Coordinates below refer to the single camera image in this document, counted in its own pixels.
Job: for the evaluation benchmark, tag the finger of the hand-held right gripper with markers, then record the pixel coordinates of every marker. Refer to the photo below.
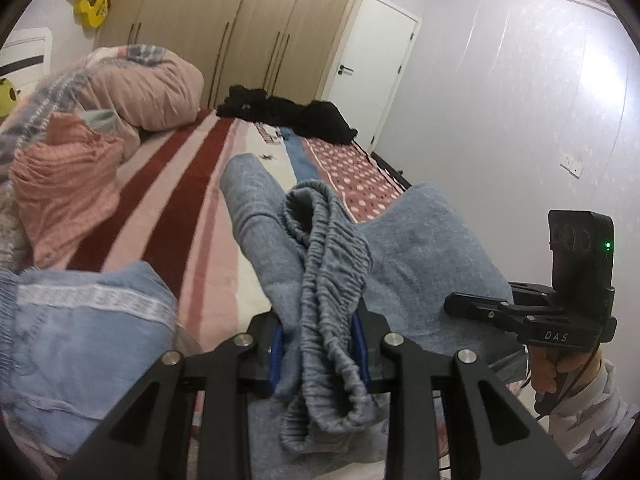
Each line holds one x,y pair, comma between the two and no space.
480,307

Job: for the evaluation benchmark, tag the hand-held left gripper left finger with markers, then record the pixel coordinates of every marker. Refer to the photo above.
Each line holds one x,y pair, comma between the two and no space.
275,355

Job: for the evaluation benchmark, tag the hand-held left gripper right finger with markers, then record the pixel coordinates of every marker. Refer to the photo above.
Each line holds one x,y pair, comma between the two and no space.
361,352

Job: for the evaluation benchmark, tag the grey knit pants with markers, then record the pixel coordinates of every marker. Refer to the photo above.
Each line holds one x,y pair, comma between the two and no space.
420,240

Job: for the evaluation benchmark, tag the person's right hand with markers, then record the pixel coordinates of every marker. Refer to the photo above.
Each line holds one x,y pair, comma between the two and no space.
542,372

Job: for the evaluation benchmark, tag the light blue folded cloth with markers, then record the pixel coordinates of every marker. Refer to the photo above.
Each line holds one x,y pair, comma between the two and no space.
85,340

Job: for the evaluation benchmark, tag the black clothes pile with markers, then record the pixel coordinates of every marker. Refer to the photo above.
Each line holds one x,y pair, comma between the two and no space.
320,120

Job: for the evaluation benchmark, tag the pink checked pillow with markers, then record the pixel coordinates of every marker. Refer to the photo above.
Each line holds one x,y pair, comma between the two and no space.
65,195

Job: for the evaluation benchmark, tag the white door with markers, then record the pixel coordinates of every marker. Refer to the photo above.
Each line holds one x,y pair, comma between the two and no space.
370,60

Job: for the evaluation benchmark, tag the pink quilt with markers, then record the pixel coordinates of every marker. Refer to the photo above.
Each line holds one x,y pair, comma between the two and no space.
145,90

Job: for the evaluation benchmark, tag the beige wooden wardrobe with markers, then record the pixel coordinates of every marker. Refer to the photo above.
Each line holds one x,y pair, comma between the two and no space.
200,20

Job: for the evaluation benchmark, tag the yellow plush toy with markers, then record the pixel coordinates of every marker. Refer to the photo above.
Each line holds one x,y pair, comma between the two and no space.
7,94

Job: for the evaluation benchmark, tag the white headboard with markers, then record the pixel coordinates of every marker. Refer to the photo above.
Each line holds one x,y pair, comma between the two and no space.
25,45

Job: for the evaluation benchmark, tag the white wall socket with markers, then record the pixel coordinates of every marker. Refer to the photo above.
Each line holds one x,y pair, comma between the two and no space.
572,165

